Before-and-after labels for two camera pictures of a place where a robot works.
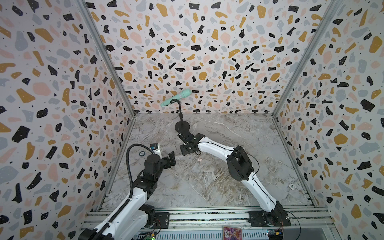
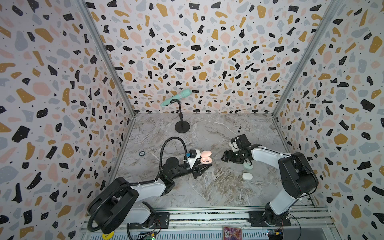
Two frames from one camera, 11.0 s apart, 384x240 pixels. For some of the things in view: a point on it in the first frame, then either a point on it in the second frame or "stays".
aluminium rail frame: [206, 223] stays
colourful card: [232, 233] stays
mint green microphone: [183, 93] stays
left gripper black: [168, 163] -> [198, 171]
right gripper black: [188, 144] -> [233, 154]
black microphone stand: [182, 126] stays
